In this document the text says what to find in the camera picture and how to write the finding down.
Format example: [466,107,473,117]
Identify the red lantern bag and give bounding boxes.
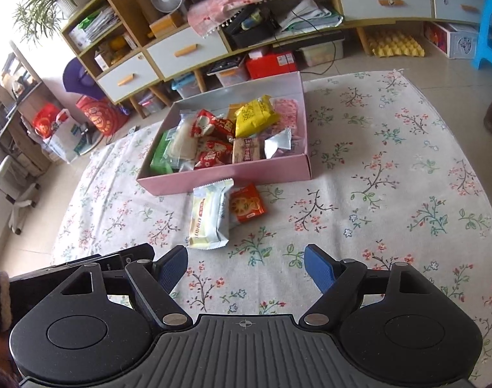
[76,95,129,137]

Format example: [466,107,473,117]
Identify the black open case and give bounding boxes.
[224,5,280,49]

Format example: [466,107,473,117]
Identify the pink cardboard box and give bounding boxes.
[136,72,311,195]

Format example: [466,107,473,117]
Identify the yellow egg tray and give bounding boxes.
[368,30,425,58]

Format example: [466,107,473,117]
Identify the green snack pack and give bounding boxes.
[150,131,173,176]

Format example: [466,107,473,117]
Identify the red shoe box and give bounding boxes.
[246,52,298,80]

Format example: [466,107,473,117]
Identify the white printed carton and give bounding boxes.
[423,21,479,59]

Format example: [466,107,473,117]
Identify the wooden shelf cabinet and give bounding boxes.
[61,0,172,118]

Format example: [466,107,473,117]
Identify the red white shopping bag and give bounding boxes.
[32,102,90,164]

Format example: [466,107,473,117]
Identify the clear storage bin blue lid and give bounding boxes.
[171,73,200,99]

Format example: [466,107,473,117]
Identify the white cream snack pack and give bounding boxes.
[188,178,235,251]

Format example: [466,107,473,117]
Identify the orange small snack pack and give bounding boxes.
[229,184,267,226]

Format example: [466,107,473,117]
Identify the blue plastic stool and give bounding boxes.
[471,0,492,75]

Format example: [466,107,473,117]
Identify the white office chair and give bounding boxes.
[0,156,41,236]

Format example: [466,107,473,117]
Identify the person's left hand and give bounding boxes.
[0,332,14,377]

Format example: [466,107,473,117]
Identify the wooden tv cabinet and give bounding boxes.
[142,0,489,94]

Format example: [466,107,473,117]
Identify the pink wafer snack pack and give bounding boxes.
[232,137,262,164]

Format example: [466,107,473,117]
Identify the purple hat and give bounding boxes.
[63,58,106,101]

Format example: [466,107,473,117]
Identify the floral white cloth mat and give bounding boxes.
[51,68,492,380]

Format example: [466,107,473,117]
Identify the clear bread pack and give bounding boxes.
[163,114,199,171]

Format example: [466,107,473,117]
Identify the silver foil pack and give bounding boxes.
[264,128,292,159]

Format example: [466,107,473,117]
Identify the pink nougat pack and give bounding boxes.
[271,98,299,134]

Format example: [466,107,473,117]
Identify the red snack pack in box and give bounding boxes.
[194,137,233,169]

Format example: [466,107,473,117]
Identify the yellow snack pack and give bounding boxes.
[235,95,280,138]

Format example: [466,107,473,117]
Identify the potted spider plant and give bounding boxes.
[14,0,91,42]

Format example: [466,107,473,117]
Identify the red crinkled snack pack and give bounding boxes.
[191,110,235,142]

